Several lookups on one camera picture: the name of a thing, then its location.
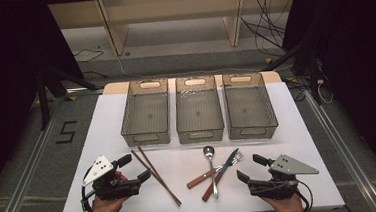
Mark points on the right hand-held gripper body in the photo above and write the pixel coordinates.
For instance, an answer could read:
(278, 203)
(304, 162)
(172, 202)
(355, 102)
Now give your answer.
(290, 167)

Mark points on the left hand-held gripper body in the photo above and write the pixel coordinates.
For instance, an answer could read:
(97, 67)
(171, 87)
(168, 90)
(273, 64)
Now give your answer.
(101, 167)

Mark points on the brown wooden chopstick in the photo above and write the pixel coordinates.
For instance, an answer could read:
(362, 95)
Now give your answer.
(146, 157)
(143, 164)

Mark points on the metal spoon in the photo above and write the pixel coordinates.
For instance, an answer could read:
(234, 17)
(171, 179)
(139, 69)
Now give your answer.
(208, 151)

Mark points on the grey transparent plastic bin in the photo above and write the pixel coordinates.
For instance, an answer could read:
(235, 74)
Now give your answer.
(249, 108)
(146, 114)
(198, 112)

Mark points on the person's left hand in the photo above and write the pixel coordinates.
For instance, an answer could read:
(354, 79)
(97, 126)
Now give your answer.
(104, 208)

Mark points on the person's right hand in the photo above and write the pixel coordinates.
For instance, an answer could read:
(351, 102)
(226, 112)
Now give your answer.
(288, 209)

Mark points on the white table cover sheet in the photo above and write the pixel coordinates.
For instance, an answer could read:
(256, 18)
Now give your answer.
(108, 135)

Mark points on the black tripod stand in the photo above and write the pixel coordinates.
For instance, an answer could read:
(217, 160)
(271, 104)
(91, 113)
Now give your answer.
(43, 102)

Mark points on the black metal stand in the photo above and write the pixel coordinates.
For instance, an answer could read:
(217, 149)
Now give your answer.
(313, 73)

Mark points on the black curtain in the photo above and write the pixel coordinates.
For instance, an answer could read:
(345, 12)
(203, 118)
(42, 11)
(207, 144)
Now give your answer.
(359, 57)
(4, 82)

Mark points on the light wooden shelf unit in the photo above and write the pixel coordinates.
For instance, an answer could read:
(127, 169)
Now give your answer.
(169, 7)

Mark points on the aluminium floor rail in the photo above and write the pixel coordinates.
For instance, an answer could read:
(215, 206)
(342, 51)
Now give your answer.
(346, 148)
(24, 177)

